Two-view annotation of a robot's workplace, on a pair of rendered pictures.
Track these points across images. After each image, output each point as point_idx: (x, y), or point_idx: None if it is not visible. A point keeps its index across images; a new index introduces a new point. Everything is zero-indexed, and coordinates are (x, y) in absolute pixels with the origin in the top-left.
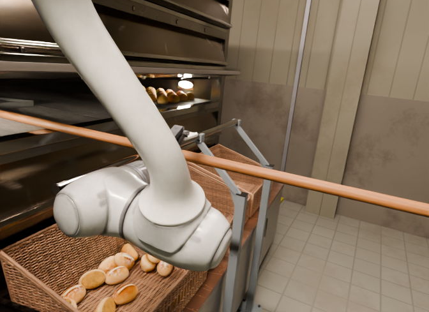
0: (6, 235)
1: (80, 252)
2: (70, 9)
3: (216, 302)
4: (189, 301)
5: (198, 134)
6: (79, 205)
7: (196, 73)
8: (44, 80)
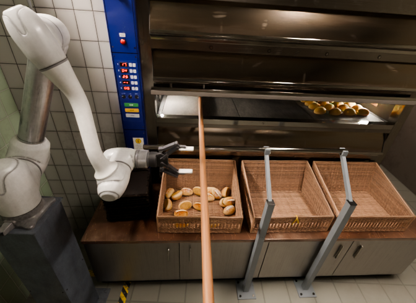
0: (171, 153)
1: None
2: (71, 104)
3: (243, 250)
4: (217, 233)
5: (264, 149)
6: None
7: (321, 101)
8: None
